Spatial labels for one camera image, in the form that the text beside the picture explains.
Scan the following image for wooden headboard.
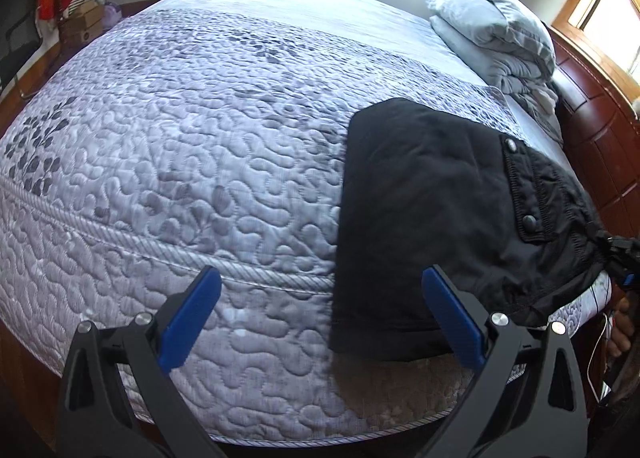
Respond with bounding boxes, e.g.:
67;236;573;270
549;28;640;237

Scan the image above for person's right hand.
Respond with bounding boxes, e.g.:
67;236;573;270
606;296;634;360

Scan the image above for black pants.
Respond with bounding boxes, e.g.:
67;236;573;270
330;98;605;362

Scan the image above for stacked cardboard boxes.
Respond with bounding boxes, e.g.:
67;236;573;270
60;1;104;46

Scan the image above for folded grey bedding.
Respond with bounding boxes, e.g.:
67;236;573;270
424;0;563;144

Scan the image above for quilted grey mattress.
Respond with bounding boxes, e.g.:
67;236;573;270
1;0;612;448

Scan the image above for black office chair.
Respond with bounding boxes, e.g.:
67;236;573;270
1;10;43;90

